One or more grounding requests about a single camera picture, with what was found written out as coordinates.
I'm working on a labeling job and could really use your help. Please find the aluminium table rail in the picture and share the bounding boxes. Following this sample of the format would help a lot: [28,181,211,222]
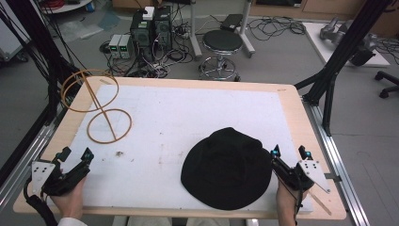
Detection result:
[0,105,65,210]
[301,96,372,226]

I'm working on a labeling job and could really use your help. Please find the white power supply unit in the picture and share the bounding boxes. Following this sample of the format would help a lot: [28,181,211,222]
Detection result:
[108,34,122,59]
[119,34,135,59]

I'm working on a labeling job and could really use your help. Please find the black round stool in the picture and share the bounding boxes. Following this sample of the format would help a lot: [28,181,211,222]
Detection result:
[198,29,245,82]

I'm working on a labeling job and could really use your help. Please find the person's white sleeve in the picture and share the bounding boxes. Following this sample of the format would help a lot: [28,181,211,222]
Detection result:
[56,217,88,226]

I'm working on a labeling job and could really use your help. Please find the white floor platform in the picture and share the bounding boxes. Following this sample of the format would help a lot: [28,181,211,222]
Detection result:
[301,21,391,69]

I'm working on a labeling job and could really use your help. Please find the black metal frame strut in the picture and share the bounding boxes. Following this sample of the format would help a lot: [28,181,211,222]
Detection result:
[294,0,395,137]

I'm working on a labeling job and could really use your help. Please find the person's left hand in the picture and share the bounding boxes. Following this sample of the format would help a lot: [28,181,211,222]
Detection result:
[50,175,88,221]

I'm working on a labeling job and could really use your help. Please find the white cabinet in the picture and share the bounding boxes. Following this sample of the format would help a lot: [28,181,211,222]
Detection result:
[0,13,31,63]

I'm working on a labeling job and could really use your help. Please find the flat black device box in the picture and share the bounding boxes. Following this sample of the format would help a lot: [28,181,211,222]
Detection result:
[219,13,245,33]

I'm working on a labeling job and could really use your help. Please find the black computer tower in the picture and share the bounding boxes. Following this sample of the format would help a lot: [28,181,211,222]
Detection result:
[152,5,174,52]
[129,9,156,61]

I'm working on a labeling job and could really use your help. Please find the white table mat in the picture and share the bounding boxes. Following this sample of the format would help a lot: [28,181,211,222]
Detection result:
[46,83,314,216]

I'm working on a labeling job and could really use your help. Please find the white round table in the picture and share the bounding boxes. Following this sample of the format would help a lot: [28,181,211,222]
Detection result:
[40,0,94,15]

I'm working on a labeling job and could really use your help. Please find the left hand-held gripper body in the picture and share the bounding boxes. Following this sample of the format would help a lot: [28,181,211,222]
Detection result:
[30,160,91,198]

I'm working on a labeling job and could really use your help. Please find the loose black floor cables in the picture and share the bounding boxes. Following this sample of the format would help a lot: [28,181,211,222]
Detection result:
[247,14,307,42]

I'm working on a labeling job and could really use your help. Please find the black sleeved gripper cable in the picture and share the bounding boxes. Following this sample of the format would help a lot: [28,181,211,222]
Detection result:
[23,177,59,226]

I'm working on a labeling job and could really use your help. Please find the clear plastic sheet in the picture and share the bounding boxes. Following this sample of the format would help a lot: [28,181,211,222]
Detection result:
[58,11,121,40]

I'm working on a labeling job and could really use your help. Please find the wooden ring hat stand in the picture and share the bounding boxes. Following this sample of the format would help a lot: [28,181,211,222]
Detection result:
[60,68,134,145]

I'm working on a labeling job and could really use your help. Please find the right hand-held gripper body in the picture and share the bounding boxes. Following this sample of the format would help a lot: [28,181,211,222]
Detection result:
[270,157,332,194]

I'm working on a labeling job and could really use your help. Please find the black bucket hat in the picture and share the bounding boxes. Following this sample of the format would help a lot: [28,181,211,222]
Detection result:
[180,126,274,212]

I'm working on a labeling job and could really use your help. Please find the black office chair base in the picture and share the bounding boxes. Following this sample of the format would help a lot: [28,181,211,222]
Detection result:
[374,70,399,100]

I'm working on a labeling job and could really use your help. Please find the small white box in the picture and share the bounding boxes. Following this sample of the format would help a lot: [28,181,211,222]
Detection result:
[142,6,156,22]

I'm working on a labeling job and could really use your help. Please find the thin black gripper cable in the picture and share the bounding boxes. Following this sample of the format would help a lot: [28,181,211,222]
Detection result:
[292,185,304,226]

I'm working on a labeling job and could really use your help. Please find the black frame with cables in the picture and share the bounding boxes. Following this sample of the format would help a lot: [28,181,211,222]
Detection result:
[0,0,83,128]

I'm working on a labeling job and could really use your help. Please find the tangle of floor cables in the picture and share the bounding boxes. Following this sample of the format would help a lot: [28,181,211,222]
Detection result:
[99,18,197,79]

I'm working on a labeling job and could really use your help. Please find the white stand leg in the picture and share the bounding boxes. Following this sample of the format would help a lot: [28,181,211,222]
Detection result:
[238,0,256,59]
[187,0,203,59]

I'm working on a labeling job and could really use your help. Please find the person's right hand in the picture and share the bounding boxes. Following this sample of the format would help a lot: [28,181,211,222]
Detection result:
[275,179,311,226]

